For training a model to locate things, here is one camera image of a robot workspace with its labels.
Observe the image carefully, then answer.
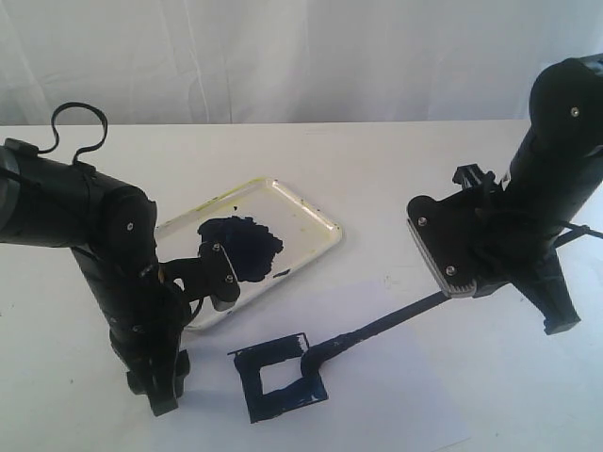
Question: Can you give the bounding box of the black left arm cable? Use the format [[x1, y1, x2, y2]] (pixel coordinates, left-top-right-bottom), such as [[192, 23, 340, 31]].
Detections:
[[37, 101, 110, 166]]

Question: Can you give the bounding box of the white backdrop curtain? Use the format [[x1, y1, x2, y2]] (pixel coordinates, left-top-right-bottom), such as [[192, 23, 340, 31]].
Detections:
[[1, 1, 602, 125]]

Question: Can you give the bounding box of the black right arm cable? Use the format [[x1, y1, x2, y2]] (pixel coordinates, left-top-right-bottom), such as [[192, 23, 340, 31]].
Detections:
[[555, 223, 603, 246]]

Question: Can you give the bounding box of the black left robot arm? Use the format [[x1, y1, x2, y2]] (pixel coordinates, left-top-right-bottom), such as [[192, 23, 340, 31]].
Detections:
[[1, 138, 189, 416]]

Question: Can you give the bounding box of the black paintbrush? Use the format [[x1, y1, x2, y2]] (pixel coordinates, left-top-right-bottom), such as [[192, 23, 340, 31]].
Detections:
[[301, 292, 450, 377]]

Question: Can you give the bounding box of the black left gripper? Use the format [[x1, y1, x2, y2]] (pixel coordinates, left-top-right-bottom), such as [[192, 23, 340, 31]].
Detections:
[[108, 282, 190, 416]]

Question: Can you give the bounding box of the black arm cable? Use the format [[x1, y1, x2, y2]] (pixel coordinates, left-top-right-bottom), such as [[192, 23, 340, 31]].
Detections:
[[37, 101, 110, 166], [555, 223, 603, 246]]

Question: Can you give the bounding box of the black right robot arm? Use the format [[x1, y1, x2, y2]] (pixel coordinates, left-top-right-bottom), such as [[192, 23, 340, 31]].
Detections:
[[477, 55, 602, 335]]

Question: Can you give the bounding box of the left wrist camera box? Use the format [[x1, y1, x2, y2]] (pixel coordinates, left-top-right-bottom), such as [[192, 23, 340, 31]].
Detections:
[[162, 242, 241, 318]]

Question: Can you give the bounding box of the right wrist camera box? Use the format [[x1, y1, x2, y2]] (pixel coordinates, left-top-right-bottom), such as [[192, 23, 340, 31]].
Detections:
[[406, 164, 496, 299]]

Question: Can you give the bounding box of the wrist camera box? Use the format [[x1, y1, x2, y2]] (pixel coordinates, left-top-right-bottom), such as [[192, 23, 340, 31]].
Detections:
[[406, 164, 496, 299], [162, 242, 241, 318]]

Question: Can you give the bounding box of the white paint tray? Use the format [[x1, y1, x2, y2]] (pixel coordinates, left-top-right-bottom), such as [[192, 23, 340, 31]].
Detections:
[[155, 178, 342, 331]]

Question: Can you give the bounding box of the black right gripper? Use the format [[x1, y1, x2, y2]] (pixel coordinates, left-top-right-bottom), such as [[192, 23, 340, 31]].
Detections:
[[472, 207, 579, 335]]

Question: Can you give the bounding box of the white paper with square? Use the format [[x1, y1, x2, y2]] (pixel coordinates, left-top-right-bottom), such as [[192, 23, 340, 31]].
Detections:
[[150, 282, 468, 451]]

